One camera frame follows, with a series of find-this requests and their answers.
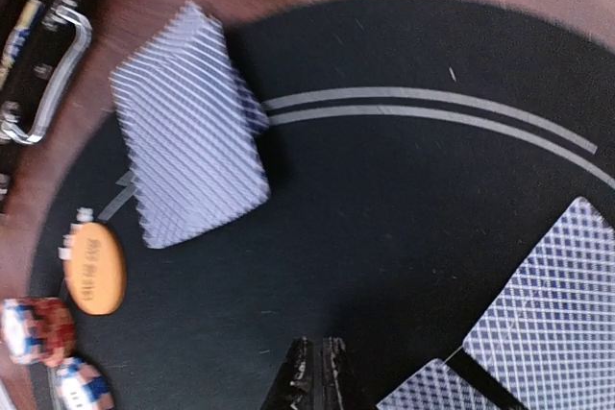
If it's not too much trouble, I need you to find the black poker chip case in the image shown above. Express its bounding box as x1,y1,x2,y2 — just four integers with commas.
1,0,100,202

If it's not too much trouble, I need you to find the round black poker mat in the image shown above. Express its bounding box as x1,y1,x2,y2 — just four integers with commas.
29,0,614,409

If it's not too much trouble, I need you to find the orange big blind button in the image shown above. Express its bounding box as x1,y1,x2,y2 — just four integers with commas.
64,222,127,316

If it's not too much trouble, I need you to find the blue card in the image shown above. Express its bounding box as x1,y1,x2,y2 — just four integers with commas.
110,0,270,249

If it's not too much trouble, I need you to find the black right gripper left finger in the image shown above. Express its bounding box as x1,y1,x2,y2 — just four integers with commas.
260,337,315,410

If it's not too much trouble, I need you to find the face down board card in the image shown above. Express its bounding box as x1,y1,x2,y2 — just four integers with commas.
463,197,614,409
377,359,498,410

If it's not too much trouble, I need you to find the dark white poker chip stack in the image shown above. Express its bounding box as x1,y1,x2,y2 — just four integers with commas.
55,357,115,410

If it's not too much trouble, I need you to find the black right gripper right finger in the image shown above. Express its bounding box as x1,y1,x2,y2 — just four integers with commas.
317,337,365,410

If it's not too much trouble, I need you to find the blue white poker chip stack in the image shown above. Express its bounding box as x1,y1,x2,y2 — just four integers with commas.
1,298,76,367

